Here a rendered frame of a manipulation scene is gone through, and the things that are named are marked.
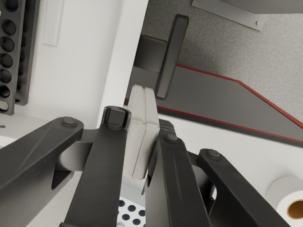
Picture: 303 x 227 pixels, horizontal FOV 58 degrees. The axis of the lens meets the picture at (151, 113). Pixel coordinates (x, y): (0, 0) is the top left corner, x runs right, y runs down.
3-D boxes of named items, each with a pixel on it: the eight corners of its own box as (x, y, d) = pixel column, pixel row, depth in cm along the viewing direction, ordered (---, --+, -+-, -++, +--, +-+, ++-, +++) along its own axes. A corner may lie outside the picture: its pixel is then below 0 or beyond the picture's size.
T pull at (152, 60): (188, 16, 23) (191, 16, 22) (164, 98, 25) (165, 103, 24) (147, 4, 23) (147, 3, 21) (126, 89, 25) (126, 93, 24)
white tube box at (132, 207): (163, 201, 46) (165, 216, 42) (139, 235, 48) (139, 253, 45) (97, 170, 44) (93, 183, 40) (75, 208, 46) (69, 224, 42)
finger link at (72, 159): (115, 183, 11) (42, 168, 11) (122, 133, 16) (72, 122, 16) (123, 152, 11) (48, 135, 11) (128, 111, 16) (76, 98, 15)
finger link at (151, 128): (144, 123, 12) (160, 127, 12) (144, 86, 19) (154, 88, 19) (129, 179, 13) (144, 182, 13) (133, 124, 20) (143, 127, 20)
